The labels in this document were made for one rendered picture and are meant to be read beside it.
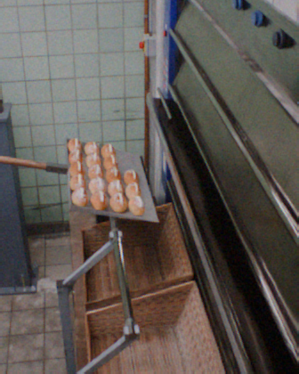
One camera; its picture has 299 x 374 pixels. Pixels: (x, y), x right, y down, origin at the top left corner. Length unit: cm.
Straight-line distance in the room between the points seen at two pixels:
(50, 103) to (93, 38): 50
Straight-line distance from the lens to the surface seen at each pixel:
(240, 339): 136
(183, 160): 207
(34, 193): 387
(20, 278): 358
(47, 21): 337
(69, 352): 247
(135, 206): 219
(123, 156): 261
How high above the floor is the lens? 243
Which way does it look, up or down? 31 degrees down
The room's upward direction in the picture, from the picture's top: straight up
